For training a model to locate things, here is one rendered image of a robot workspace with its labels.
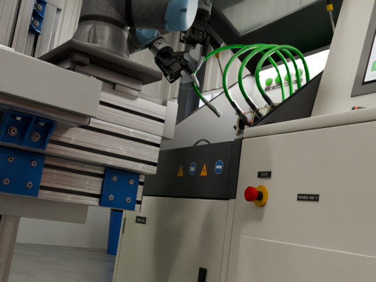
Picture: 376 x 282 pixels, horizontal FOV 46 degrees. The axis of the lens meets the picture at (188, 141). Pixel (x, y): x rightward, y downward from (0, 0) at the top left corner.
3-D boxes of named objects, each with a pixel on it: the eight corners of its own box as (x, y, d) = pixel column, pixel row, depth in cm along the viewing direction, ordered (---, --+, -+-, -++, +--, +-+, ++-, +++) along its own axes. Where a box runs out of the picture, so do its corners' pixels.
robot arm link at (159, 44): (167, 46, 181) (165, 34, 174) (173, 54, 180) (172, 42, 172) (151, 56, 180) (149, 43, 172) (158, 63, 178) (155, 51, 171)
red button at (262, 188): (239, 204, 106) (242, 182, 107) (252, 206, 108) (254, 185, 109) (254, 205, 101) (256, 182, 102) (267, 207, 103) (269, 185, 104)
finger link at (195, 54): (184, 67, 153) (187, 42, 155) (198, 71, 156) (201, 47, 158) (189, 65, 151) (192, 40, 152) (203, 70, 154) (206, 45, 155)
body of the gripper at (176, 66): (172, 85, 174) (154, 65, 178) (189, 74, 176) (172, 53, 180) (170, 75, 167) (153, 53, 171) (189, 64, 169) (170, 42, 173)
